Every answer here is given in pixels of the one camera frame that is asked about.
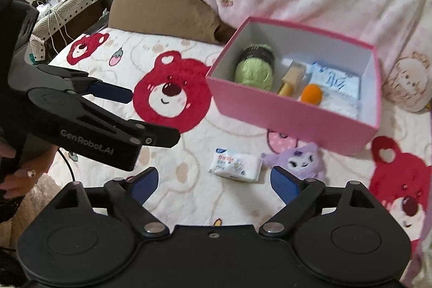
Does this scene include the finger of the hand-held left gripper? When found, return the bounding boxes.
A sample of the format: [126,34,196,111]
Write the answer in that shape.
[81,99,181,150]
[35,65,133,104]

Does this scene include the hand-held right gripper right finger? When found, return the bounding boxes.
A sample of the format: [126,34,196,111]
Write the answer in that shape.
[258,165,389,236]

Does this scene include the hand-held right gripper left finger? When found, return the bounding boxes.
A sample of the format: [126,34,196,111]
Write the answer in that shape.
[54,167,169,238]

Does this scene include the purple plush toy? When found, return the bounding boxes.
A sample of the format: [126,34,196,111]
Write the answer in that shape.
[261,143,328,184]

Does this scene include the white tissue pack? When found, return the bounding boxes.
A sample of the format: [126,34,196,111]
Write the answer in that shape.
[207,148,263,183]

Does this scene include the pink cardboard box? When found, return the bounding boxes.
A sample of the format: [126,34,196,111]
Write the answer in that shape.
[206,16,383,156]

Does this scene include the orange makeup sponge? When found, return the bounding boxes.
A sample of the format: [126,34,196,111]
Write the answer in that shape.
[300,83,324,104]

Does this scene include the blue wet wipes pack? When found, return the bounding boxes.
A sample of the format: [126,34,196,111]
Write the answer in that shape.
[309,62,362,96]

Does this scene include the green yarn ball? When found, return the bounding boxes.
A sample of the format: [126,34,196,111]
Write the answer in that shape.
[234,44,275,91]

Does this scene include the person's left hand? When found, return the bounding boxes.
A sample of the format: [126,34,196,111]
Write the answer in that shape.
[0,141,38,200]

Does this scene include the red bear printed blanket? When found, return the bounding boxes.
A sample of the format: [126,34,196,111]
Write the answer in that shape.
[32,26,432,288]

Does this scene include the person's beige fuzzy clothing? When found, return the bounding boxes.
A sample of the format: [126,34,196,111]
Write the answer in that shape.
[8,173,65,243]

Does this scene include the patterned cloth covered cabinet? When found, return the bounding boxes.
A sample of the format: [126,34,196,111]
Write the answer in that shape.
[29,0,113,56]

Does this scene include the black cable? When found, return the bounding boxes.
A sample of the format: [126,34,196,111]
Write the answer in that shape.
[57,147,75,185]

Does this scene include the white charging cables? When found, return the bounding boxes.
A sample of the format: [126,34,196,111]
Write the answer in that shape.
[47,6,74,52]

